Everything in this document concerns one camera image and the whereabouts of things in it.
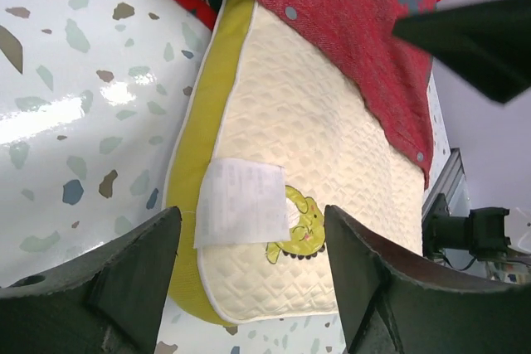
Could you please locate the cream quilted pillow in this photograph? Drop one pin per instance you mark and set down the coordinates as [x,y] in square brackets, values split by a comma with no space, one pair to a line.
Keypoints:
[265,94]

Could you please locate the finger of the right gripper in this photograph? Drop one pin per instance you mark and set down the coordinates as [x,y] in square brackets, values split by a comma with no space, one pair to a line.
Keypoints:
[486,44]

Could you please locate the aluminium mounting rail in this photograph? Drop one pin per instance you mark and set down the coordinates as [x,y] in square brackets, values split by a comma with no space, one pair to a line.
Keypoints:
[451,182]

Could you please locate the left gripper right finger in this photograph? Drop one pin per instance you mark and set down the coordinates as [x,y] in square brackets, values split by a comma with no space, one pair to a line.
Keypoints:
[392,300]

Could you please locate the red pillowcase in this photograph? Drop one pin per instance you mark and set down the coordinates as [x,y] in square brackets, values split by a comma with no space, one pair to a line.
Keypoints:
[356,36]

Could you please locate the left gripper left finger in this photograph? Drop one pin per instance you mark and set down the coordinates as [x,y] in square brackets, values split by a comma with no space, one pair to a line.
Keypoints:
[108,300]

